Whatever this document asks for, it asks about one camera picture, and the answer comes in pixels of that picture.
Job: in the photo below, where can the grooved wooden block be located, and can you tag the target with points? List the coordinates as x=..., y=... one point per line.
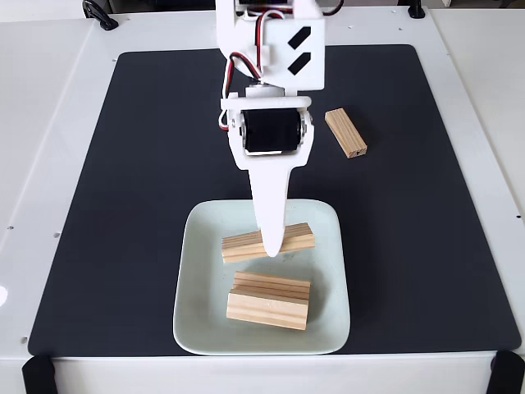
x=346, y=133
x=242, y=246
x=270, y=281
x=266, y=310

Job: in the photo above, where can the pale green square plate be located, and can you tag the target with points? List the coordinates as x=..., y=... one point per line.
x=197, y=287

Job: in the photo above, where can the black rubber mat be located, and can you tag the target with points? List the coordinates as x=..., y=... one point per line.
x=123, y=246

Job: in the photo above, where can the black table clamp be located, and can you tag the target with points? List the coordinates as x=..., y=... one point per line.
x=102, y=18
x=416, y=10

